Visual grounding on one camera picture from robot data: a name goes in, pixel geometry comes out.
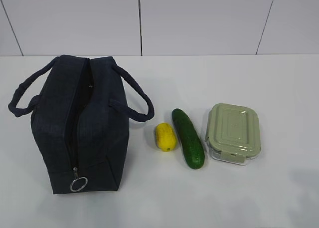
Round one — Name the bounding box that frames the green cucumber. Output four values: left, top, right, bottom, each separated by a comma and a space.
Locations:
171, 108, 205, 170

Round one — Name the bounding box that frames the navy blue lunch bag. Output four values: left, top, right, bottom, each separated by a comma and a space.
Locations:
8, 55, 155, 195

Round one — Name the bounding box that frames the silver zipper pull ring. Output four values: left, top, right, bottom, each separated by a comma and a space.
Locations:
69, 166, 88, 193

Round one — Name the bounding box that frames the yellow corn cob piece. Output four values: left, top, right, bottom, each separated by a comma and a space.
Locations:
155, 123, 177, 152

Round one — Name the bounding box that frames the green lidded glass container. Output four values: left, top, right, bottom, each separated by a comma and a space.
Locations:
205, 103, 261, 165

